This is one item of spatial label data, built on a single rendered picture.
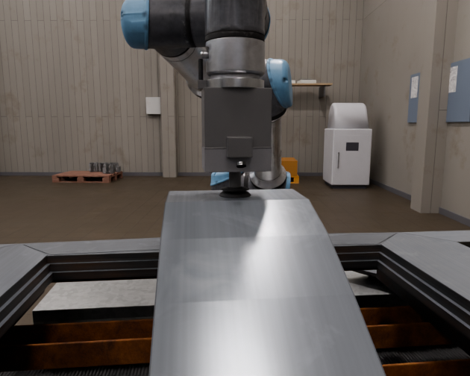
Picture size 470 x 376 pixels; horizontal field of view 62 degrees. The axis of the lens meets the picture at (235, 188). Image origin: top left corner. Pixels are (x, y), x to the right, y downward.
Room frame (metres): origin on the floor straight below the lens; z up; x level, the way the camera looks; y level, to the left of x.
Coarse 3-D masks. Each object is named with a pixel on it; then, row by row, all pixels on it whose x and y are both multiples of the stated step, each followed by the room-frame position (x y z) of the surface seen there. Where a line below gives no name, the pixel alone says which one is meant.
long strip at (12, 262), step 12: (0, 252) 0.77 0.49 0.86; (12, 252) 0.77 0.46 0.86; (24, 252) 0.77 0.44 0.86; (36, 252) 0.77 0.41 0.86; (0, 264) 0.70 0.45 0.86; (12, 264) 0.70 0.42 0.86; (24, 264) 0.70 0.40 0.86; (36, 264) 0.70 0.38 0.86; (0, 276) 0.64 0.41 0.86; (12, 276) 0.64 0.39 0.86; (0, 288) 0.59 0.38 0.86
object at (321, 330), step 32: (160, 320) 0.30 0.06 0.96; (192, 320) 0.30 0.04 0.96; (224, 320) 0.31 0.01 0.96; (256, 320) 0.31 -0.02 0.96; (288, 320) 0.31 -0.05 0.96; (320, 320) 0.31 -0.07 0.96; (352, 320) 0.31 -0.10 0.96; (160, 352) 0.28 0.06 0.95; (192, 352) 0.28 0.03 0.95; (224, 352) 0.28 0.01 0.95; (256, 352) 0.28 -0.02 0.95; (288, 352) 0.28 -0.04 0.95; (320, 352) 0.28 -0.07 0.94; (352, 352) 0.29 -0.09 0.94
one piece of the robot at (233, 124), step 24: (216, 96) 0.48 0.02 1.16; (240, 96) 0.48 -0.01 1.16; (264, 96) 0.49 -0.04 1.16; (216, 120) 0.48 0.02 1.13; (240, 120) 0.48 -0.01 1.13; (264, 120) 0.49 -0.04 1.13; (216, 144) 0.48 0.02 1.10; (240, 144) 0.47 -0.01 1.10; (264, 144) 0.49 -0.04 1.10; (216, 168) 0.48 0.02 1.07; (240, 168) 0.48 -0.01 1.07; (264, 168) 0.49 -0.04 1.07
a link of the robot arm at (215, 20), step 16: (208, 0) 0.49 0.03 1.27; (224, 0) 0.48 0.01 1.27; (240, 0) 0.47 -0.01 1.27; (256, 0) 0.48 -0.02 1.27; (208, 16) 0.49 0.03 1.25; (224, 16) 0.48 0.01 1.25; (240, 16) 0.48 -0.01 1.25; (256, 16) 0.48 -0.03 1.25; (208, 32) 0.49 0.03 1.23; (224, 32) 0.48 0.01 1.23; (240, 32) 0.48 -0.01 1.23; (256, 32) 0.49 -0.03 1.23
